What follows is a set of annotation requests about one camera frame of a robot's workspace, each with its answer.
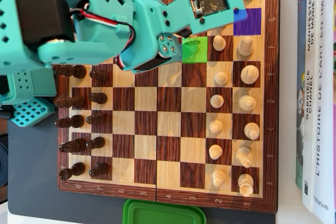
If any dark grey table mat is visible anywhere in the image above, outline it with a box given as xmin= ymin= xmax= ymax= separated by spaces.
xmin=7 ymin=103 xmax=279 ymax=224

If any blue panda picture book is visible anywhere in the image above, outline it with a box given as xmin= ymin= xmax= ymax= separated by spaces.
xmin=295 ymin=0 xmax=308 ymax=190

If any dark wooden rook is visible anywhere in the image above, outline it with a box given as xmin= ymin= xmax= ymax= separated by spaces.
xmin=59 ymin=162 xmax=86 ymax=181

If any dark wooden king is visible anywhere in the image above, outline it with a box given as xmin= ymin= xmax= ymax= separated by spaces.
xmin=54 ymin=64 xmax=87 ymax=79

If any white wooden rook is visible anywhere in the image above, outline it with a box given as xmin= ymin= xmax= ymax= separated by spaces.
xmin=237 ymin=173 xmax=255 ymax=197

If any green plastic container lid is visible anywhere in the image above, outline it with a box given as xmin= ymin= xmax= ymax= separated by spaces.
xmin=122 ymin=198 xmax=207 ymax=224

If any white Gabrielle Chanel book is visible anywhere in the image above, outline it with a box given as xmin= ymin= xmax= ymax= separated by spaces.
xmin=301 ymin=0 xmax=316 ymax=213

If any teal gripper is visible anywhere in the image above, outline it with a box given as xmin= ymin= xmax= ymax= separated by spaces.
xmin=119 ymin=0 xmax=202 ymax=74

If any dark wooden pawn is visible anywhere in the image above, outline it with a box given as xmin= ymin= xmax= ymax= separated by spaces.
xmin=89 ymin=70 xmax=110 ymax=82
xmin=86 ymin=113 xmax=106 ymax=125
xmin=88 ymin=92 xmax=108 ymax=104
xmin=86 ymin=136 xmax=106 ymax=150
xmin=89 ymin=162 xmax=109 ymax=178

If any white wooden bishop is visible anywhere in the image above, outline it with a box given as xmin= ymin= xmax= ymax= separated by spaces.
xmin=243 ymin=122 xmax=260 ymax=141
xmin=237 ymin=36 xmax=255 ymax=57

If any white wooden pawn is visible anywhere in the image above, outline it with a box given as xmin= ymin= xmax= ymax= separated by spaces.
xmin=214 ymin=71 xmax=229 ymax=86
xmin=212 ymin=35 xmax=227 ymax=51
xmin=212 ymin=169 xmax=227 ymax=187
xmin=208 ymin=144 xmax=223 ymax=160
xmin=209 ymin=94 xmax=225 ymax=109
xmin=208 ymin=119 xmax=223 ymax=134

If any black table clamp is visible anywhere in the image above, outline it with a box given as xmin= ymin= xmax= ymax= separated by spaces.
xmin=0 ymin=105 xmax=14 ymax=120

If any red white black servo cable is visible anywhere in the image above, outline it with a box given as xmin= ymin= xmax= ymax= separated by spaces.
xmin=69 ymin=6 xmax=137 ymax=71

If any dark wooden queen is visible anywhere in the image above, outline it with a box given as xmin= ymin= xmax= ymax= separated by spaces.
xmin=54 ymin=95 xmax=86 ymax=109

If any grey rolled strap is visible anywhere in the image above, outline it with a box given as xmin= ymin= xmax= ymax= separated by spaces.
xmin=0 ymin=142 xmax=9 ymax=188

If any white wooden king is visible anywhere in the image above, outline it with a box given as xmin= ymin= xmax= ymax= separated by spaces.
xmin=240 ymin=65 xmax=260 ymax=85

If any dark wooden knight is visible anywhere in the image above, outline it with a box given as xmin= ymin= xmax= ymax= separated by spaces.
xmin=59 ymin=138 xmax=87 ymax=154

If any stack of white books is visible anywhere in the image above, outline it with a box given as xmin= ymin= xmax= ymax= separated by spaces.
xmin=312 ymin=0 xmax=336 ymax=224

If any dark wooden bishop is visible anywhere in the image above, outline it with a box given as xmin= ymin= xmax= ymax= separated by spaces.
xmin=55 ymin=114 xmax=85 ymax=129

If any wooden folding chessboard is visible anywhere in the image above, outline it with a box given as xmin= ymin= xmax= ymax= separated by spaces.
xmin=57 ymin=0 xmax=279 ymax=214

